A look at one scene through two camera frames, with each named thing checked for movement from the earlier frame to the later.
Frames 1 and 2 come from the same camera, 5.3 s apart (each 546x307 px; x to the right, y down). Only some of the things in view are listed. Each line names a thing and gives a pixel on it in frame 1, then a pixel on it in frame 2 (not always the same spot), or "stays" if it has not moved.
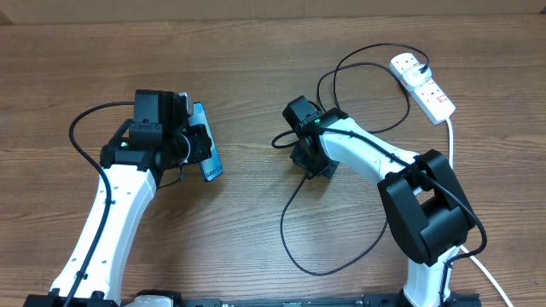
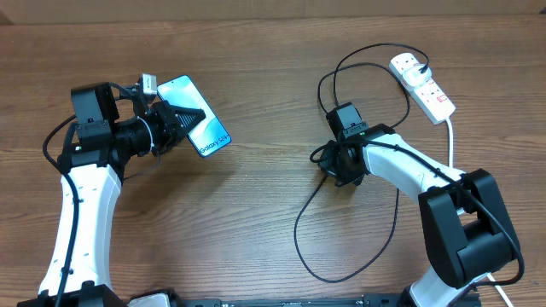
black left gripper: x=201 y=148 → x=165 y=116
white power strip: x=432 y=101 stays
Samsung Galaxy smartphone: x=212 y=167 → x=181 y=92
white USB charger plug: x=413 y=76 stays
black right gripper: x=301 y=159 → x=329 y=166
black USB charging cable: x=305 y=177 → x=324 y=176
